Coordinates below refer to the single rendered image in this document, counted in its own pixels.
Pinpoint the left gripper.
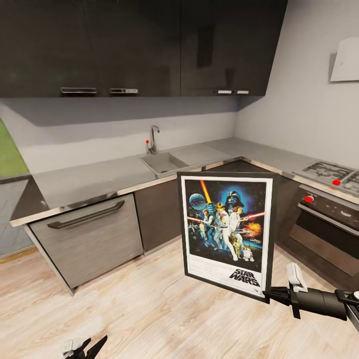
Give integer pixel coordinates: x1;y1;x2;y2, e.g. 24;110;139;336
66;335;108;359

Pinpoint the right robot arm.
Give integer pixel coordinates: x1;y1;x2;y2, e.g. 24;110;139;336
262;262;359;332

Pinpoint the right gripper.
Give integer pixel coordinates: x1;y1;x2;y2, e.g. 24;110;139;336
262;282;327;319

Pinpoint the poster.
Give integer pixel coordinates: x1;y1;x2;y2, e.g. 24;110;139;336
177;172;280;304

